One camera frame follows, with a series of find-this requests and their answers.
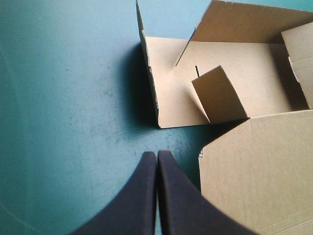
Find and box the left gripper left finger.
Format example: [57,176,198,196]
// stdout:
[69,151,157,235]

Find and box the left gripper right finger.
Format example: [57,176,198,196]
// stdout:
[157,150,253,235]

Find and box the brown cardboard box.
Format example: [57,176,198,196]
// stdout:
[135,0,313,235]

